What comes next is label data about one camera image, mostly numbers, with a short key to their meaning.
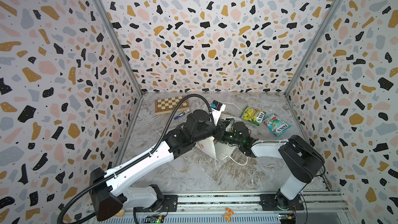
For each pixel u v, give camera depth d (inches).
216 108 22.3
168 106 43.2
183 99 19.1
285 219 28.2
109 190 15.0
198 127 19.5
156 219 27.6
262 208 28.8
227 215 27.7
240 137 27.7
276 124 39.3
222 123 23.1
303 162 18.6
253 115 41.5
